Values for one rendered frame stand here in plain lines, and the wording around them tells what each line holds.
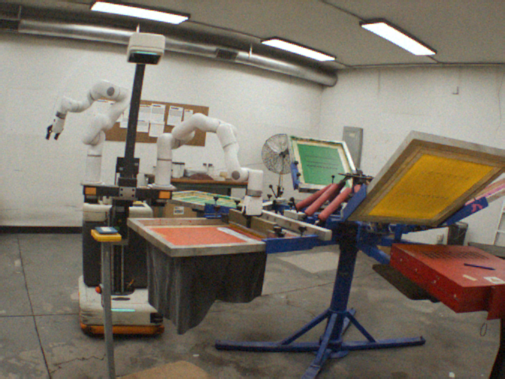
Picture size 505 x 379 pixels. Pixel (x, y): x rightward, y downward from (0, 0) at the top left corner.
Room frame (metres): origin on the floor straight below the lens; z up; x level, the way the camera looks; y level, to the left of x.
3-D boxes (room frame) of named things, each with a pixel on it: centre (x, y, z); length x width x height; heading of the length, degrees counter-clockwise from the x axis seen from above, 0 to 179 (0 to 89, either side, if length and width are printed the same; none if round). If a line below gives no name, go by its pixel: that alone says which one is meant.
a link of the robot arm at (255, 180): (2.23, 0.02, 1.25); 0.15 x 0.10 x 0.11; 68
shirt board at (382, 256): (2.04, -0.77, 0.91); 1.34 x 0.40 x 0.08; 6
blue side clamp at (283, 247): (2.01, -0.20, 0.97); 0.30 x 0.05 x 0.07; 126
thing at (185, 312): (1.89, 0.08, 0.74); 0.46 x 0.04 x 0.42; 126
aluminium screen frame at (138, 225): (2.09, 0.16, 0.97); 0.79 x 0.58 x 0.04; 126
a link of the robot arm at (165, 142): (2.44, 0.53, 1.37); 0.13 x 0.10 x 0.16; 158
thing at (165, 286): (1.92, 0.39, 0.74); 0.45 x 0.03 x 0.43; 36
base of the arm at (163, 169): (2.44, 0.54, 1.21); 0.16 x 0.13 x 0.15; 25
